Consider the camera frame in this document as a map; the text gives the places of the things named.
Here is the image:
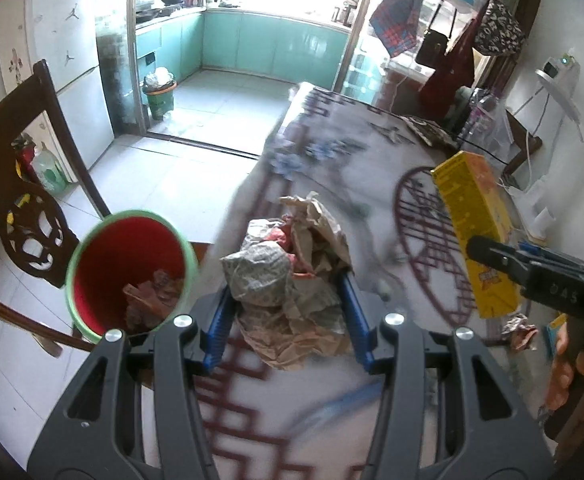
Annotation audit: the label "white wall shelf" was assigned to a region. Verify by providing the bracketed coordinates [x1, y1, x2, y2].
[534, 67, 584, 143]

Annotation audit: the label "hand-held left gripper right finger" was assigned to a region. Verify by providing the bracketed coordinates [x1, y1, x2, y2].
[337, 272, 556, 480]

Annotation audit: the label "clear bottle with purple label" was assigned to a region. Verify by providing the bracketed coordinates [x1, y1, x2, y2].
[464, 87, 497, 146]

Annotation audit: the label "carved dark wooden chair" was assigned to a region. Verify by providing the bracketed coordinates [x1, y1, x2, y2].
[0, 59, 113, 356]

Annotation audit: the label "red blue plaid cloth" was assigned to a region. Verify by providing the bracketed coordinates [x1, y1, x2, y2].
[369, 0, 429, 58]

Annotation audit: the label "blue plastic strip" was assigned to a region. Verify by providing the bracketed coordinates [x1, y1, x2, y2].
[292, 382, 385, 436]

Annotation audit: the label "red bucket with green rim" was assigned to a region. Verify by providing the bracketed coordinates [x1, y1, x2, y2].
[65, 209, 199, 345]

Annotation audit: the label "white paper roll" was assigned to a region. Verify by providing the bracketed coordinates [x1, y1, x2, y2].
[529, 207, 557, 241]

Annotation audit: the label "green waste bin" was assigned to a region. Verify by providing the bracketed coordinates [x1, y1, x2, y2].
[142, 67, 177, 121]

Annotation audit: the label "white refrigerator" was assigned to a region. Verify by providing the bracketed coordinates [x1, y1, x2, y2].
[0, 0, 115, 183]

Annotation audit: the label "dark patterned packet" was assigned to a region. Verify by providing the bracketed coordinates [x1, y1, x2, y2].
[402, 115, 460, 151]

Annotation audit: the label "white cable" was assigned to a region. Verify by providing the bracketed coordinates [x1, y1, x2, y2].
[502, 85, 547, 196]

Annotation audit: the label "plain wooden chair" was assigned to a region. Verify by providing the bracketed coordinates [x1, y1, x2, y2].
[502, 107, 542, 176]

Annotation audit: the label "black letter-print bag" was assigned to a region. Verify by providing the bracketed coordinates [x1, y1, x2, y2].
[474, 0, 527, 56]

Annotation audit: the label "yellow cardboard box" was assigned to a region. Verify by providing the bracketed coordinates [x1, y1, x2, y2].
[431, 150, 521, 318]

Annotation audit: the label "white plug-in device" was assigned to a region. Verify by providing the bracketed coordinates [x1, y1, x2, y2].
[542, 55, 580, 81]

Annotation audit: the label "person's right hand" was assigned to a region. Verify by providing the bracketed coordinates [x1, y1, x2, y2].
[546, 316, 584, 411]

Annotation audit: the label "crumpled red-brown wrapper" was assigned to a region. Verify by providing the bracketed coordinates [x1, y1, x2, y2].
[502, 314, 540, 352]

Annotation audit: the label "teal kitchen base cabinets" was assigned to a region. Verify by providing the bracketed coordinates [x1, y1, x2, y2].
[134, 7, 353, 91]

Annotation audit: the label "brown paper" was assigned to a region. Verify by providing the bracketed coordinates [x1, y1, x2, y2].
[234, 191, 355, 372]

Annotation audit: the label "green detergent bottle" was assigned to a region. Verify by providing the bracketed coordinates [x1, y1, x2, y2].
[31, 142, 68, 195]

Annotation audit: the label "black shoulder bag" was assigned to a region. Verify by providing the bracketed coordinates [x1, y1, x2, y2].
[416, 2, 455, 67]

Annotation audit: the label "floral printed tablecloth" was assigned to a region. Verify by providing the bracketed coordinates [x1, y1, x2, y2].
[142, 82, 584, 480]

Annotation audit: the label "dark red garment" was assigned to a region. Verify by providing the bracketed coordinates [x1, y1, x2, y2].
[418, 17, 477, 111]

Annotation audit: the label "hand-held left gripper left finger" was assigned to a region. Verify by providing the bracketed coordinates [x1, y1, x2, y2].
[27, 285, 233, 480]

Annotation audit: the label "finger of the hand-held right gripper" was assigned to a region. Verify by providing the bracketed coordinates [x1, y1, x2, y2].
[466, 235, 584, 286]
[518, 241, 572, 261]

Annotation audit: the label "clear bag of orange snacks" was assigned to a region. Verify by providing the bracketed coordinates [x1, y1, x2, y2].
[452, 95, 515, 161]

